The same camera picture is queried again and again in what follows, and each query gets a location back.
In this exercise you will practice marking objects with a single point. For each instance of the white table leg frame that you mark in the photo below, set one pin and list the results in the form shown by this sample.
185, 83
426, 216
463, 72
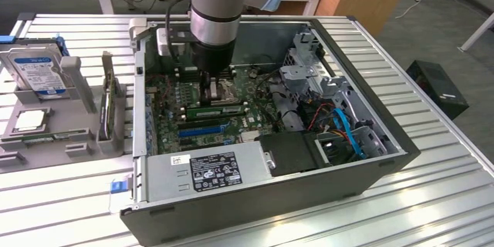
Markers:
477, 31

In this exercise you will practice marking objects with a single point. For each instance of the grey power supply unit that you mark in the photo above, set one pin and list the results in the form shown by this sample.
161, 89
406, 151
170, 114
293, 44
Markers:
217, 171

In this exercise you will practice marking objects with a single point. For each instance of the blue expansion slot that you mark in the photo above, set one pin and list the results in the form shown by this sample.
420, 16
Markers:
205, 132

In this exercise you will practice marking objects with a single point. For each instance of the black expansion slot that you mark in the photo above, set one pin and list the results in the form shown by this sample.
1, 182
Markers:
193, 125

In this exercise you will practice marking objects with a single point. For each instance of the blue table clamp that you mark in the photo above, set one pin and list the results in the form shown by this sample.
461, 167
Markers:
63, 45
119, 187
5, 39

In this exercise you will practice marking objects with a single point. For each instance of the black box on floor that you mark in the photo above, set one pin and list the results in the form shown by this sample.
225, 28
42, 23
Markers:
439, 85

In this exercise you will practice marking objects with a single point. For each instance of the graphics card with metal bracket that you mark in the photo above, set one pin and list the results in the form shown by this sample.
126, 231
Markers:
109, 99

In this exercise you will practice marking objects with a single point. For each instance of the green motherboard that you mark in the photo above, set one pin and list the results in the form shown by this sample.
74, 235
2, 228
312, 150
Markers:
170, 105

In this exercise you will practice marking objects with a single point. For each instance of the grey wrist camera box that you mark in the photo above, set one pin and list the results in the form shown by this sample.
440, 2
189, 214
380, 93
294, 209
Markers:
166, 43

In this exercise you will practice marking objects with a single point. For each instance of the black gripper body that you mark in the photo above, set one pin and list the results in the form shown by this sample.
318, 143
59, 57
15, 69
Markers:
214, 56

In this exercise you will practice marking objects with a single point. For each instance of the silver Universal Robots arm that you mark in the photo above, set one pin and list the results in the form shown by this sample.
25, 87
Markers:
217, 1

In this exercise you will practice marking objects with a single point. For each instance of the hard disk with blue label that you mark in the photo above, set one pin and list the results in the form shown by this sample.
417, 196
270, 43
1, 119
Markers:
31, 70

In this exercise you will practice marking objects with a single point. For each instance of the small silver heat sink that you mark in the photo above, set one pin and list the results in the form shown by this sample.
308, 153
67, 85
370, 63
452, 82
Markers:
253, 135

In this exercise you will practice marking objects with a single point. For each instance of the metal disk bay cage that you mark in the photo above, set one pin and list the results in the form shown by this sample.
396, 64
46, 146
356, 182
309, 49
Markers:
332, 85

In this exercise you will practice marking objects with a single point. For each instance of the grey parts rack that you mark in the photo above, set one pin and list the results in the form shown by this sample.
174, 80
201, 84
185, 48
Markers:
66, 119

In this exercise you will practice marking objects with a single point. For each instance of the silver CPU chip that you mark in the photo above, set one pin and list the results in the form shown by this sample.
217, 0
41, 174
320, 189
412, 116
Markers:
30, 120

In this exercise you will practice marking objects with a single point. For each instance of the green RAM stick in slot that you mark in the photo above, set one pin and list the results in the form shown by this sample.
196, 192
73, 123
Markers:
210, 112

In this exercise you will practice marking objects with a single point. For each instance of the open black PC case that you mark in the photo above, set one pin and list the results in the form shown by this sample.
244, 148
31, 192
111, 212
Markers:
240, 218

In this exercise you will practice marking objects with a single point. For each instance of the metal CPU socket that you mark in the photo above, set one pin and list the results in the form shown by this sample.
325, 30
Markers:
233, 93

